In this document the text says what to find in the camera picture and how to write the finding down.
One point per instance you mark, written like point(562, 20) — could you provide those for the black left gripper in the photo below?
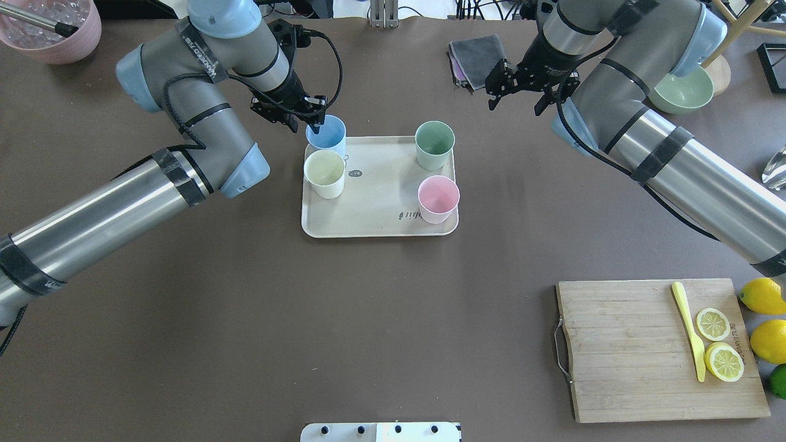
point(287, 92)

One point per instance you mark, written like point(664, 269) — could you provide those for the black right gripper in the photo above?
point(544, 59)

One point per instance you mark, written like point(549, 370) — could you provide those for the light blue cup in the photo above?
point(331, 135)

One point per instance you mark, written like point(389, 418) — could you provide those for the cream white cup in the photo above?
point(324, 170)

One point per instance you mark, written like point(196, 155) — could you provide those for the green cup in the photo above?
point(434, 141)

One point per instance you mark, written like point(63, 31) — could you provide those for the pink cup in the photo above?
point(438, 197)

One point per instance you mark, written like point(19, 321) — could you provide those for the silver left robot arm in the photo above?
point(178, 73)

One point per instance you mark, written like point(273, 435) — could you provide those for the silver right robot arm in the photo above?
point(599, 62)

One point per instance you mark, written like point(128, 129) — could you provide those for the cream rabbit tray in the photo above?
point(379, 194)

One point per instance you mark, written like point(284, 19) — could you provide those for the grey folded cloth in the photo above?
point(477, 57)

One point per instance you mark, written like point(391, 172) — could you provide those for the purple cloth underneath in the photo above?
point(457, 72)

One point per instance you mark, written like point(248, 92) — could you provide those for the green bowl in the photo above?
point(680, 95)

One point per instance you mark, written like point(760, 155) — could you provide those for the wooden cup stand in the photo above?
point(716, 65)

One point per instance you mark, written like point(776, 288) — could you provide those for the clear glass on stand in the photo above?
point(773, 176)

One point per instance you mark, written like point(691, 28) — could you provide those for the pink bowl with ice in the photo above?
point(40, 45)

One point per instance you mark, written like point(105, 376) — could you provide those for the wooden cutting board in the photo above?
point(629, 359)

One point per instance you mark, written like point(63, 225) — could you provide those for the upper lemon slice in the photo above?
point(712, 324)

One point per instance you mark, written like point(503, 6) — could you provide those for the lemon slice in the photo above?
point(712, 324)
point(724, 362)

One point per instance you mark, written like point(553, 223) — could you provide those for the whole lemon near board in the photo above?
point(763, 296)

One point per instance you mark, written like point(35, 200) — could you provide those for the yellow plastic knife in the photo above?
point(696, 344)

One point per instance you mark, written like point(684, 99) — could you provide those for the lower lemon slice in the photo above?
point(724, 362)

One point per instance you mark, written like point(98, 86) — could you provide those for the green lime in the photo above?
point(777, 381)

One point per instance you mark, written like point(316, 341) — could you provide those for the aluminium camera post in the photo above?
point(384, 14)

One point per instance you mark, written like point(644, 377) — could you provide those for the metal tongs handle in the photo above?
point(34, 19)

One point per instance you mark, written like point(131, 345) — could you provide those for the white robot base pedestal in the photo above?
point(382, 431)

